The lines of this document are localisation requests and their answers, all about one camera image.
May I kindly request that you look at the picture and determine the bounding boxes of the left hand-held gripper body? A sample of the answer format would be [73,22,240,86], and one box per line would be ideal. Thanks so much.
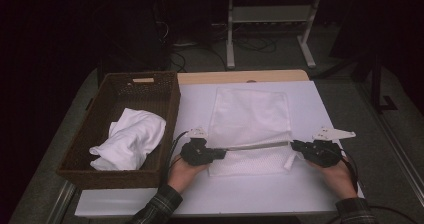
[179,127,214,167]

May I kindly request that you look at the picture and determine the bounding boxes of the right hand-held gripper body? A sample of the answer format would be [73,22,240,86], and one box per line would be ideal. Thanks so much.
[301,126,357,168]

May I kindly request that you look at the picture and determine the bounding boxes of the white mesh laundry bag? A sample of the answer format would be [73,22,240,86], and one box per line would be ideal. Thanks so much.
[207,86,298,178]

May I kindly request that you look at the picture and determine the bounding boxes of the white garment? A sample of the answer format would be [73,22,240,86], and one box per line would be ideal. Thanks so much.
[89,107,167,172]

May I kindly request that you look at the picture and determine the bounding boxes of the brown wicker basket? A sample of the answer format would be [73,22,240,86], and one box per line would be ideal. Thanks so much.
[55,71,182,190]

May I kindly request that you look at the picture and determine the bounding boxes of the person's left hand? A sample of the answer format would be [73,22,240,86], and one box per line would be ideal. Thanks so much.
[167,155,209,194]

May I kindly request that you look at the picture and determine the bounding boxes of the person's right hand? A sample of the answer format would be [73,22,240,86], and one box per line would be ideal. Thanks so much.
[308,157,358,200]

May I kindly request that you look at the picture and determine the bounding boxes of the black stand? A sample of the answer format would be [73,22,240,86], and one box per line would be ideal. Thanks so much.
[316,50,399,115]

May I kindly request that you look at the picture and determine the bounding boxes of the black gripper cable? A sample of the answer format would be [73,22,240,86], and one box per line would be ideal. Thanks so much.
[339,148,360,193]
[164,130,189,187]

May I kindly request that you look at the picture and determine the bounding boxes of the aluminium frame rail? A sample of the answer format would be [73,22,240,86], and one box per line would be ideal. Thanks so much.
[363,83,424,205]
[46,180,79,224]

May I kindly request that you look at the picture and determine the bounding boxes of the white metal desk frame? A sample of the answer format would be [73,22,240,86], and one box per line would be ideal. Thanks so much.
[213,0,323,69]

